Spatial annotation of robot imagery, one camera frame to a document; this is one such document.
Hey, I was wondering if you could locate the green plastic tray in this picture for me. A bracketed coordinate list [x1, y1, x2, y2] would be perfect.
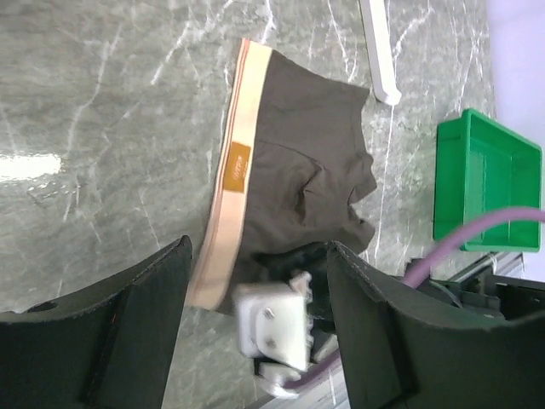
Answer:
[433, 109, 542, 241]

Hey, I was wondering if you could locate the dark brown boxer underwear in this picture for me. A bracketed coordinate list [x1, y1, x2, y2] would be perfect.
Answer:
[186, 39, 376, 314]

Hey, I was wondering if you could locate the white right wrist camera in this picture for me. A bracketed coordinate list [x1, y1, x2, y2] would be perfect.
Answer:
[232, 271, 313, 400]

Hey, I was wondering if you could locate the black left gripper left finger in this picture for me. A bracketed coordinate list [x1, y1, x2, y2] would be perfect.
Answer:
[1, 236, 192, 408]

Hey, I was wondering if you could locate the white metal clothes rack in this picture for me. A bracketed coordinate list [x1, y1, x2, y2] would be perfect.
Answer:
[359, 0, 402, 107]

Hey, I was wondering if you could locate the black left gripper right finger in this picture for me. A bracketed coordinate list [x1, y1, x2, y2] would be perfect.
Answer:
[327, 242, 544, 408]

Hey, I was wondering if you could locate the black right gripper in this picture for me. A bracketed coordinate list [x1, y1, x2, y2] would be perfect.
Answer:
[250, 242, 341, 367]

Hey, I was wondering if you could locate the aluminium mounting rail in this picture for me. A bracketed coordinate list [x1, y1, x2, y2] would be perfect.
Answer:
[256, 245, 542, 408]

